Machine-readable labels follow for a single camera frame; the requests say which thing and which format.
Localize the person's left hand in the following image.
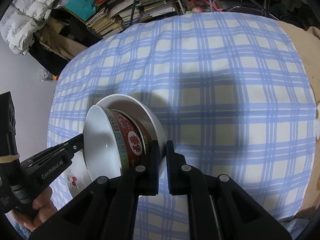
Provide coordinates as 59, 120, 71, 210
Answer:
11, 187, 57, 231

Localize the white bowl red exterior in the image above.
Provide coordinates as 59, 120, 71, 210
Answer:
83, 105, 152, 180

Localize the stack of books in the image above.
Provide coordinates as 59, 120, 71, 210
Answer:
86, 0, 176, 39

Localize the beige hanging garment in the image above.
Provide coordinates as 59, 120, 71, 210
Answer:
34, 17, 87, 61

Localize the plain white deep plate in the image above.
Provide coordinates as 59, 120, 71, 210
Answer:
97, 94, 167, 177

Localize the white cherry-pattern plate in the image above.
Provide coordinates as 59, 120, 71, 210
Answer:
64, 151, 92, 198

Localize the teal box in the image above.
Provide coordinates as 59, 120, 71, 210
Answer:
61, 0, 97, 22

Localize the green pole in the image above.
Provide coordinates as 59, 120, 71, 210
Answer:
129, 0, 137, 27

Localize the white puffer jacket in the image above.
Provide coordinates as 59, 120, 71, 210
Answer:
1, 0, 55, 55

